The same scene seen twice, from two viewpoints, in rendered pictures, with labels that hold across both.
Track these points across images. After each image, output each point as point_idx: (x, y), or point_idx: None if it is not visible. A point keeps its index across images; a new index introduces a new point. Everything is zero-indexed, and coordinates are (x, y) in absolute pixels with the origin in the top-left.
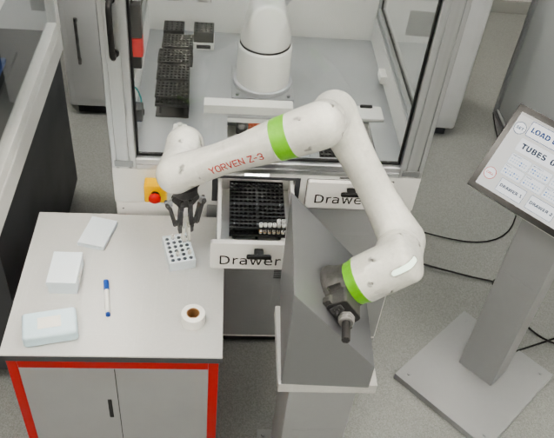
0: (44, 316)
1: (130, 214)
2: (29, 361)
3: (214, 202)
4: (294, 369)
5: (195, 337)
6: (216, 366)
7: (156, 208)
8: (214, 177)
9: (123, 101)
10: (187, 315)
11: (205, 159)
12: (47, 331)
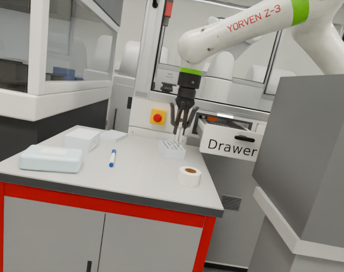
0: (52, 148)
1: None
2: (17, 188)
3: (193, 135)
4: (323, 215)
5: (192, 191)
6: (213, 223)
7: (154, 135)
8: (229, 39)
9: (152, 43)
10: (185, 171)
11: (225, 20)
12: (48, 155)
